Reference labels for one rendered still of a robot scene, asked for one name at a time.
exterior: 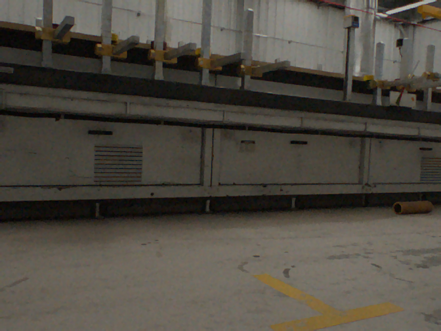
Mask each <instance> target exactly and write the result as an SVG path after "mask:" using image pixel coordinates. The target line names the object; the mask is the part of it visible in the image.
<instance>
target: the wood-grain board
mask: <svg viewBox="0 0 441 331"><path fill-rule="evenodd" d="M36 27H40V28H41V26H32V25H28V24H19V23H15V22H7V21H1V20H0V30H3V31H8V32H16V33H26V34H31V35H35V28H36ZM70 40H72V41H81V42H87V43H96V44H101V40H100V36H97V35H89V34H84V33H76V32H70ZM122 41H124V39H118V41H117V43H112V45H117V44H119V43H121V42H122ZM175 48H176V47H168V46H167V50H166V51H172V50H174V49H175ZM131 49H132V50H138V51H147V52H148V51H149V50H152V48H151V44H150V43H141V42H139V44H138V45H136V46H134V47H132V48H131ZM182 56H184V57H188V58H200V57H199V56H196V52H195V51H194V52H191V53H188V54H186V55H182ZM222 57H226V56H224V55H216V54H211V56H210V57H209V58H210V59H215V60H216V58H222ZM271 63H272V62H263V61H259V60H251V66H257V65H259V66H262V65H267V64H271ZM231 64H239V65H242V64H240V62H233V63H231ZM277 71H281V72H291V73H296V74H304V75H310V76H318V77H327V78H332V79H341V80H344V74H338V73H333V72H325V71H320V70H312V68H303V67H298V66H290V67H288V68H285V69H282V70H277ZM352 81H355V82H360V83H368V81H364V77H360V76H352ZM415 91H420V92H424V88H420V89H416V90H415ZM432 93H434V94H439V95H441V89H438V88H434V87H432Z"/></svg>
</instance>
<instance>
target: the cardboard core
mask: <svg viewBox="0 0 441 331"><path fill-rule="evenodd" d="M392 208H393V211H394V213H395V214H397V215H400V214H413V213H430V212H431V211H432V203H431V202H429V201H416V202H395V203H394V204H393V207H392Z"/></svg>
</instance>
